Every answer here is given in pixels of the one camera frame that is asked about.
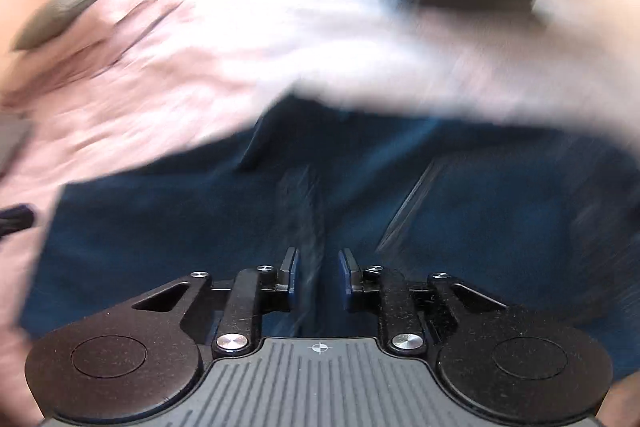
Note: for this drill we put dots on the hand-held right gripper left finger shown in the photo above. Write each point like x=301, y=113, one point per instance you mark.
x=295, y=278

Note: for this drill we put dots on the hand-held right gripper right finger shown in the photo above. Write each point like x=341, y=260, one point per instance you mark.
x=344, y=278

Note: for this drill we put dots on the blue denim pants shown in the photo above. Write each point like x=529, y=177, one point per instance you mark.
x=190, y=227

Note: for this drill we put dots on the dark cloth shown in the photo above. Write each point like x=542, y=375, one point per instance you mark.
x=15, y=222

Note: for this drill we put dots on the grey pillow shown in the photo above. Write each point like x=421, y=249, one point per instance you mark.
x=70, y=9

